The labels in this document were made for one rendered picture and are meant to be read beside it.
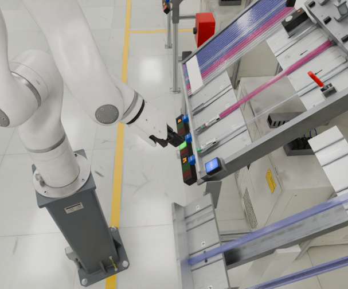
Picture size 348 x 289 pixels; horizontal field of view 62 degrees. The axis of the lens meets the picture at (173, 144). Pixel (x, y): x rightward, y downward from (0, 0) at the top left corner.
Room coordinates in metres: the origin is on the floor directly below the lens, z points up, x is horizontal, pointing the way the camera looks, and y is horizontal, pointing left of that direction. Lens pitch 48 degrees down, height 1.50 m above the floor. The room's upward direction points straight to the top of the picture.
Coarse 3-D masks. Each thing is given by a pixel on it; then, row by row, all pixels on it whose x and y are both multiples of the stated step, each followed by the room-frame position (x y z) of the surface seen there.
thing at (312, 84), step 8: (328, 72) 0.69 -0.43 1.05; (336, 72) 0.68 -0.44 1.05; (304, 88) 0.68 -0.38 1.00; (288, 96) 0.68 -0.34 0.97; (296, 96) 0.67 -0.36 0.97; (272, 104) 0.69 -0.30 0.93; (280, 104) 0.67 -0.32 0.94; (264, 112) 0.67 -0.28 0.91; (248, 120) 0.68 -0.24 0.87; (232, 128) 0.68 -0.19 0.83; (240, 128) 0.67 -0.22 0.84; (224, 136) 0.67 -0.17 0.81
